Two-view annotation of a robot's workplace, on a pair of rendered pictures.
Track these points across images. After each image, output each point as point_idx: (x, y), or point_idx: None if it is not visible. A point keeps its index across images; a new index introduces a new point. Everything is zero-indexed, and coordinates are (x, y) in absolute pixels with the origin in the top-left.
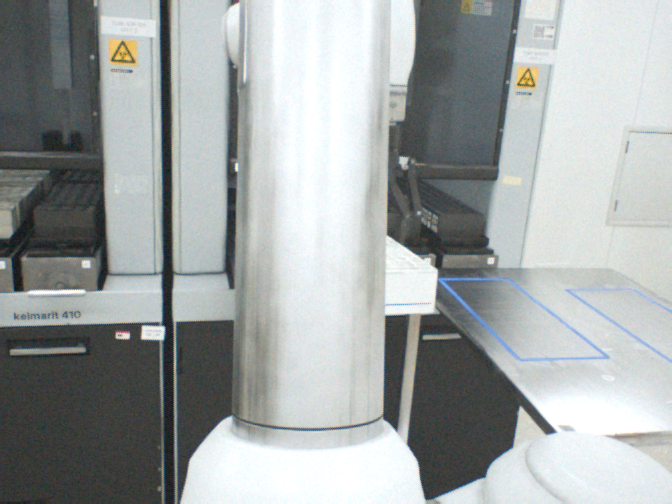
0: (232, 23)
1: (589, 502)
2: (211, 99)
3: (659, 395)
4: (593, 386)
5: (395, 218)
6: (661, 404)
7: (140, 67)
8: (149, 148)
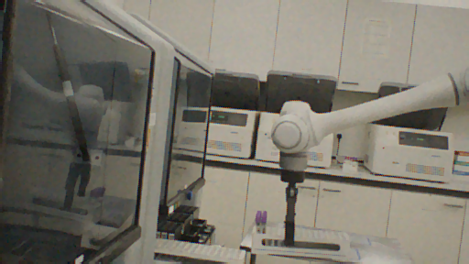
0: (304, 130)
1: None
2: (160, 165)
3: (387, 253)
4: (381, 258)
5: (285, 216)
6: (393, 255)
7: (148, 148)
8: (144, 211)
